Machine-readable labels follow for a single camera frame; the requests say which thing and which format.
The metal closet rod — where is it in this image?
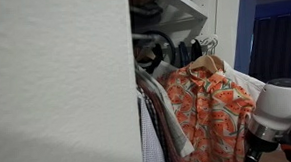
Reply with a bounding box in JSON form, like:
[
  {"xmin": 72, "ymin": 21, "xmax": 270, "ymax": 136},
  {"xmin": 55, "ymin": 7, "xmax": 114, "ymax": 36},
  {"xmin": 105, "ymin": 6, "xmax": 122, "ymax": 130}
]
[{"xmin": 131, "ymin": 31, "xmax": 157, "ymax": 43}]

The black hanging strap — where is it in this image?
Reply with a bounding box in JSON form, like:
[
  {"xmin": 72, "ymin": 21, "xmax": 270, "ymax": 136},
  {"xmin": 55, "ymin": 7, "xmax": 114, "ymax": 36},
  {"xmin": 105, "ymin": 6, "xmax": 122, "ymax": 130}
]
[{"xmin": 188, "ymin": 37, "xmax": 205, "ymax": 64}]

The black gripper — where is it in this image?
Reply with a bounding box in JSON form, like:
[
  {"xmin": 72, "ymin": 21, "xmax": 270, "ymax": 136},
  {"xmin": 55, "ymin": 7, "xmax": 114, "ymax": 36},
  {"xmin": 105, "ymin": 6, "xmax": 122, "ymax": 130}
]
[{"xmin": 241, "ymin": 130, "xmax": 281, "ymax": 162}]

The dark navy curtain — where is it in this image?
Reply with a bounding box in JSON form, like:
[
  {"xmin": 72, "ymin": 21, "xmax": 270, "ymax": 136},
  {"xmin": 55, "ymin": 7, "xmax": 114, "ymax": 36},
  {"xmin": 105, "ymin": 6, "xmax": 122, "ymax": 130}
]
[{"xmin": 245, "ymin": 12, "xmax": 291, "ymax": 85}]

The white blue dotted shirt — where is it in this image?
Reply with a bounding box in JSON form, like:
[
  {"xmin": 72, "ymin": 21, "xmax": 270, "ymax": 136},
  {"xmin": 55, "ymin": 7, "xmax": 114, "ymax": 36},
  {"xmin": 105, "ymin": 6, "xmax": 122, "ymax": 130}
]
[{"xmin": 137, "ymin": 89, "xmax": 168, "ymax": 162}]

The light wooden hanger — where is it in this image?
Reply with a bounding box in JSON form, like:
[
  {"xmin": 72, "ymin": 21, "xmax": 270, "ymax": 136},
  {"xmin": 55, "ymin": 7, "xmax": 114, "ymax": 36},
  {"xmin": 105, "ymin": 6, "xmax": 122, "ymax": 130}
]
[
  {"xmin": 187, "ymin": 53, "xmax": 225, "ymax": 75},
  {"xmin": 135, "ymin": 45, "xmax": 158, "ymax": 63}
]

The dark blue hanging strap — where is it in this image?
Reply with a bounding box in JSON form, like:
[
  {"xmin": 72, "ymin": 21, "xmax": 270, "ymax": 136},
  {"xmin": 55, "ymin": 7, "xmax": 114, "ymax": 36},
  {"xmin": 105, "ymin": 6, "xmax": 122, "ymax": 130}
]
[{"xmin": 178, "ymin": 41, "xmax": 192, "ymax": 69}]

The orange watermelon print shirt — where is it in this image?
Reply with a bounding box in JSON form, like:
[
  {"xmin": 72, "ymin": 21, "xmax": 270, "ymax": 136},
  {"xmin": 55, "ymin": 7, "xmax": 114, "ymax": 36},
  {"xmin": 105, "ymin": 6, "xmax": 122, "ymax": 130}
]
[{"xmin": 156, "ymin": 62, "xmax": 260, "ymax": 162}]

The plain white shirt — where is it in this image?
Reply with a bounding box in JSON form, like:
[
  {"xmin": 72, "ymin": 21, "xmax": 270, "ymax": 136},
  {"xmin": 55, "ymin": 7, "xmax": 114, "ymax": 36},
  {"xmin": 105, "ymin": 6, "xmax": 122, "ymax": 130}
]
[{"xmin": 223, "ymin": 58, "xmax": 268, "ymax": 105}]

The white closet side panel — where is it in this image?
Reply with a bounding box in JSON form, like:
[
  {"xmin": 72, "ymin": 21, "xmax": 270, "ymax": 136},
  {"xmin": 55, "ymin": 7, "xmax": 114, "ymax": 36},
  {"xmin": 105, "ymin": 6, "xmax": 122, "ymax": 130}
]
[{"xmin": 177, "ymin": 0, "xmax": 247, "ymax": 72}]

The white plastic hanger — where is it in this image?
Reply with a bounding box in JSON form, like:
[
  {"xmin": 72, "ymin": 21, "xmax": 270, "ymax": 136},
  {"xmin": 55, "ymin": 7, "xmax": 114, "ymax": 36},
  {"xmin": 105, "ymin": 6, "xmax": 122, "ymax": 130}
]
[{"xmin": 196, "ymin": 34, "xmax": 220, "ymax": 57}]

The dark folded garment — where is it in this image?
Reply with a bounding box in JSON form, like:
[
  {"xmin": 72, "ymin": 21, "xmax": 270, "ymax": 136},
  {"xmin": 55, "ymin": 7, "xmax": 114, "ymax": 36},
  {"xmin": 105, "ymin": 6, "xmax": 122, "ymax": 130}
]
[{"xmin": 129, "ymin": 0, "xmax": 165, "ymax": 20}]

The white closet shelf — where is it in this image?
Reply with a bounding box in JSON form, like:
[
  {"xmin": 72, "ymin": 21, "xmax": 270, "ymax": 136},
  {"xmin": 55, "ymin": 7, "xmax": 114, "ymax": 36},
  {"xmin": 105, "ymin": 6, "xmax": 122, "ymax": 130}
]
[{"xmin": 130, "ymin": 0, "xmax": 209, "ymax": 36}]

